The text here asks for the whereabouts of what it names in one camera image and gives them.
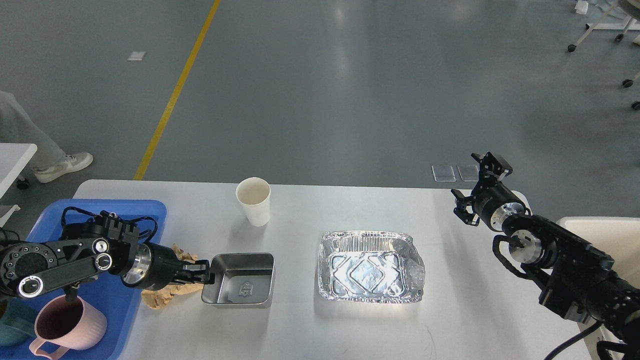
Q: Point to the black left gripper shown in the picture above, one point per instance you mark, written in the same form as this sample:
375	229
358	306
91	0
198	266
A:
155	267

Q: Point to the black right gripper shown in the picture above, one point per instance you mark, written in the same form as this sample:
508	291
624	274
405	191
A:
495	203

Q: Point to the small steel tray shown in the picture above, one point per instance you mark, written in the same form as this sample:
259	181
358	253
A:
241	280

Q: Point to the pink ribbed mug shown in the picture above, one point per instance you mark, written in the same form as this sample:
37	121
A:
62	325

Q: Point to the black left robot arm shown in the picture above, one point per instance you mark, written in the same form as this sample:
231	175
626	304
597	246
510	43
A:
92	244

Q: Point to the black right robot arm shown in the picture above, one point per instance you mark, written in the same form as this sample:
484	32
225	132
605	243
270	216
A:
576	279

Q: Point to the clear floor plate right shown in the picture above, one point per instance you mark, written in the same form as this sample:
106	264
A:
468	172

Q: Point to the clear floor plate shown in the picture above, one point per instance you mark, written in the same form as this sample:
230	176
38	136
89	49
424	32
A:
468	172
443	173

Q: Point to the clear floor plate left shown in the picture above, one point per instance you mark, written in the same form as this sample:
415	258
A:
443	173

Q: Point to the crumpled brown paper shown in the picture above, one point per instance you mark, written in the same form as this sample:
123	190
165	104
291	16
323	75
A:
161	298

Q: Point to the blue plastic tray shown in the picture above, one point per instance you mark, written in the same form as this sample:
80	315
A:
118	303

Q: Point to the white paper cup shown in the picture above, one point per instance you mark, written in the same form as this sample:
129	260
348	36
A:
253	194

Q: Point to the aluminium foil tray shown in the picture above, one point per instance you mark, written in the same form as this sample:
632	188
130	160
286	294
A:
367	266

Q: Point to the beige waste bin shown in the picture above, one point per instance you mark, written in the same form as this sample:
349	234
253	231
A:
619	237

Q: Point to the white sneaker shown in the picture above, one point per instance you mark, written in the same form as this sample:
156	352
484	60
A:
72	163

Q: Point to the teal mug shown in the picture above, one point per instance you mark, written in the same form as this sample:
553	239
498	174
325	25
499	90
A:
17	321

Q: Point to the white side table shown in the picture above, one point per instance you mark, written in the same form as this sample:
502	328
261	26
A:
14	157

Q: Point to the white rolling stand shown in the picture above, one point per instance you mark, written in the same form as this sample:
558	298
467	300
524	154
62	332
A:
630	20

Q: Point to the person's leg in grey trousers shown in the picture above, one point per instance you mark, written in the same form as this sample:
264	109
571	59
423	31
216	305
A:
18	128

